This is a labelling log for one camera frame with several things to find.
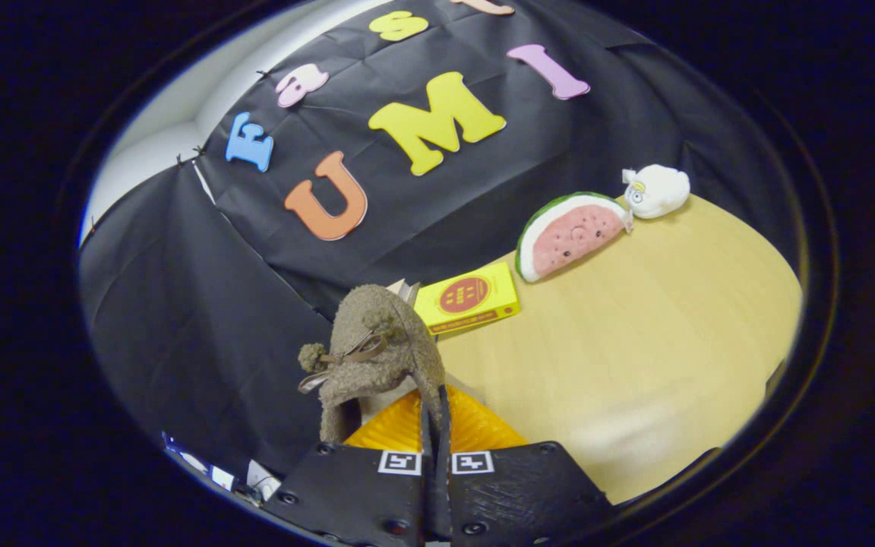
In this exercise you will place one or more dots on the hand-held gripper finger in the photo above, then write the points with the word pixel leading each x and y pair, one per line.
pixel 445 494
pixel 428 494

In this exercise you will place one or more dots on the brown fuzzy shoe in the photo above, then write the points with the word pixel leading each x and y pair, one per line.
pixel 384 357

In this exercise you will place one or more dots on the white paper sheet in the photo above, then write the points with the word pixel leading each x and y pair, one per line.
pixel 261 479

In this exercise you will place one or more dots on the yellow book with red label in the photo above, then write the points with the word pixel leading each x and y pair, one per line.
pixel 498 300

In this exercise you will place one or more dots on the watermelon slice plush toy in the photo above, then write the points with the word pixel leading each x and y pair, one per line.
pixel 567 239

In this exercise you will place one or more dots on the white plush toy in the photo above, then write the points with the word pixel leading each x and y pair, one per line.
pixel 661 190

